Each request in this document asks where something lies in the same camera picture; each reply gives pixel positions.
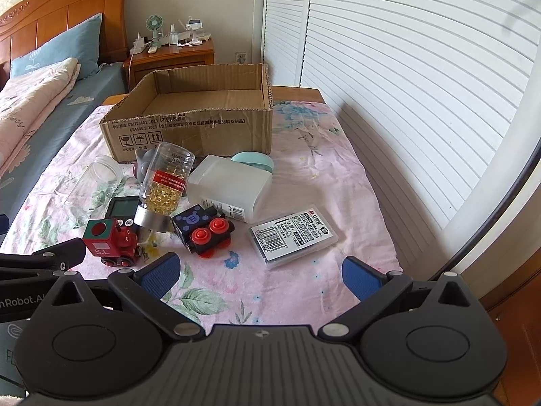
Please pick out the white charger plug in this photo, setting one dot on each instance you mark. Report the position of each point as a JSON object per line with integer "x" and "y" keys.
{"x": 138, "y": 44}

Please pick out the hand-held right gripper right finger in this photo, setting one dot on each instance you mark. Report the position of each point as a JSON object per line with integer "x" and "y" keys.
{"x": 359, "y": 279}

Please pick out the narrow white louvered door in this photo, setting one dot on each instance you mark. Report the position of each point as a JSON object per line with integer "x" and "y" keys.
{"x": 287, "y": 21}

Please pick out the wooden bed headboard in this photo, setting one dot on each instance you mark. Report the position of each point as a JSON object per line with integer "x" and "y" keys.
{"x": 50, "y": 17}

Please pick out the wooden nightstand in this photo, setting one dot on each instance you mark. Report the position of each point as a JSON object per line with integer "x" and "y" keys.
{"x": 177, "y": 57}

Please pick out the black digital timer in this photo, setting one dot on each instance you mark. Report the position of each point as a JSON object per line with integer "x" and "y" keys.
{"x": 120, "y": 209}

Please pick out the white plastic box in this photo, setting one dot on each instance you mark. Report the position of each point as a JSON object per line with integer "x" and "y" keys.
{"x": 228, "y": 186}

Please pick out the clear glass jar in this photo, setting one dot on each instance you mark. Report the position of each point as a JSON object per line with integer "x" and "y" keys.
{"x": 99, "y": 177}

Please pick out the teal egg-shaped case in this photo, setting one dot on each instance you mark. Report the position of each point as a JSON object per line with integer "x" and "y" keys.
{"x": 253, "y": 160}

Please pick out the brown cardboard box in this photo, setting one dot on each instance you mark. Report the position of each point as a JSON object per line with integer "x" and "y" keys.
{"x": 190, "y": 127}

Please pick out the red toy train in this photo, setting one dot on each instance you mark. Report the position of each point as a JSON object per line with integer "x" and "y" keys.
{"x": 110, "y": 241}

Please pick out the white wall socket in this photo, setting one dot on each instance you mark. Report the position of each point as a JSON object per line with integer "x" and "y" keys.
{"x": 241, "y": 57}

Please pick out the grey toy cat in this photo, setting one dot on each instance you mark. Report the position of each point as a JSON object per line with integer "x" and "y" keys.
{"x": 141, "y": 169}

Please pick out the blue pillow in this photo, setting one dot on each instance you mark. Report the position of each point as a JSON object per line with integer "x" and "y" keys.
{"x": 63, "y": 46}

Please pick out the pink floral quilt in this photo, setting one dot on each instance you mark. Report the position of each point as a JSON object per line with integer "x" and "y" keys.
{"x": 25, "y": 105}

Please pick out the clear plastic card case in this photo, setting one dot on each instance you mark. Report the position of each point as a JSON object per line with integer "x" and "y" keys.
{"x": 291, "y": 234}

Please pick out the green mini fan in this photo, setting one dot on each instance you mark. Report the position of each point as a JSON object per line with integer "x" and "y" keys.
{"x": 153, "y": 25}

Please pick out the black toy train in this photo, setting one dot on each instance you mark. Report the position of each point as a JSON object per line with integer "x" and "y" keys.
{"x": 194, "y": 224}

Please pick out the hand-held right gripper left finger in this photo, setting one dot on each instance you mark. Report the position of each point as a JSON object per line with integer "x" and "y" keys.
{"x": 160, "y": 277}

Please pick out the white phone stand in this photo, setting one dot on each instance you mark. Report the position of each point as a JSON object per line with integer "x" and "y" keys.
{"x": 194, "y": 34}

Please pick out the pink floral table cloth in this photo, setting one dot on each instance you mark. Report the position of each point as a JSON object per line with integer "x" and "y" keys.
{"x": 321, "y": 169}

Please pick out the clear yellow capsule bottle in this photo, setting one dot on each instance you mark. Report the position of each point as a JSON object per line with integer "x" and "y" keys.
{"x": 162, "y": 186}

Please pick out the clear spray bottle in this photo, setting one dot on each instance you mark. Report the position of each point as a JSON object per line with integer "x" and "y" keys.
{"x": 173, "y": 38}

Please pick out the wide white louvered door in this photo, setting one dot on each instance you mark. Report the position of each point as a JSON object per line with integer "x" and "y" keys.
{"x": 422, "y": 72}

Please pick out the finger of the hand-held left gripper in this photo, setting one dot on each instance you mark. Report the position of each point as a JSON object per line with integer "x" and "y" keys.
{"x": 3, "y": 226}
{"x": 63, "y": 253}

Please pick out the blue bed sheet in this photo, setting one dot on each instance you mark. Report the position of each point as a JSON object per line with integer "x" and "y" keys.
{"x": 84, "y": 89}

